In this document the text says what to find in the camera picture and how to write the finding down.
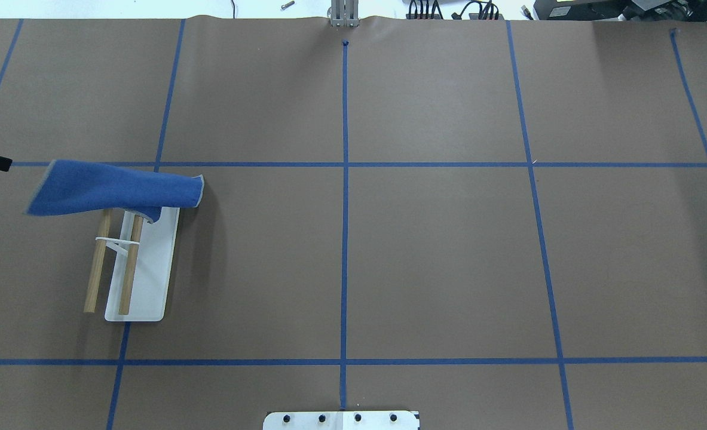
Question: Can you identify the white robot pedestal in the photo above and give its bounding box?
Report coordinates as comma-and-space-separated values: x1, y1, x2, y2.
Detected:
262, 410, 421, 429

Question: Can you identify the blue towel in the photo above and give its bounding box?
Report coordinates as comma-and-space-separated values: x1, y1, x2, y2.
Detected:
25, 159, 205, 223

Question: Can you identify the white rack with wooden bars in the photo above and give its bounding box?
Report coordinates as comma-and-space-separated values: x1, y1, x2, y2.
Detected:
83, 207, 179, 323

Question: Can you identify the aluminium frame post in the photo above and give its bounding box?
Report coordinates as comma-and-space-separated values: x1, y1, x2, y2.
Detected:
328, 0, 360, 28

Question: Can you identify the black power strip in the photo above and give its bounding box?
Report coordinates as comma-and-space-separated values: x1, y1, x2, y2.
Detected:
403, 1, 504, 21

